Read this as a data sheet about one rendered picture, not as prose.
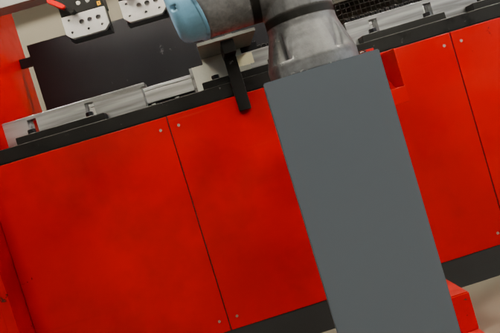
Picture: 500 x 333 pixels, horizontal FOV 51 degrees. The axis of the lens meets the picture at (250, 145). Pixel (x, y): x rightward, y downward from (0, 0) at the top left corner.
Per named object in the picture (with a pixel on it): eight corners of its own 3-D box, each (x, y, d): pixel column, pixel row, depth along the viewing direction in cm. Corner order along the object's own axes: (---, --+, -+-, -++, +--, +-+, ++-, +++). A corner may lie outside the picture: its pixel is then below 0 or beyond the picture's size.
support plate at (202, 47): (197, 47, 155) (196, 43, 155) (201, 59, 181) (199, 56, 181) (255, 30, 156) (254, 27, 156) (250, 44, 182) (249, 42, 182)
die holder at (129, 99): (9, 151, 177) (1, 124, 177) (16, 150, 183) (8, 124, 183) (152, 108, 179) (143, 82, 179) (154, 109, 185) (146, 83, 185)
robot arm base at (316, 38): (367, 52, 79) (349, -12, 78) (271, 81, 80) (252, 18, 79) (352, 63, 94) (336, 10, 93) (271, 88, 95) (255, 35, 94)
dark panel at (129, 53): (56, 141, 230) (26, 45, 228) (58, 141, 232) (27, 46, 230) (300, 69, 235) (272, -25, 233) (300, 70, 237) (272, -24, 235)
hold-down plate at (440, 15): (364, 44, 177) (361, 36, 177) (359, 47, 183) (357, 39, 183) (446, 19, 179) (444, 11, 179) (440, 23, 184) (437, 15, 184)
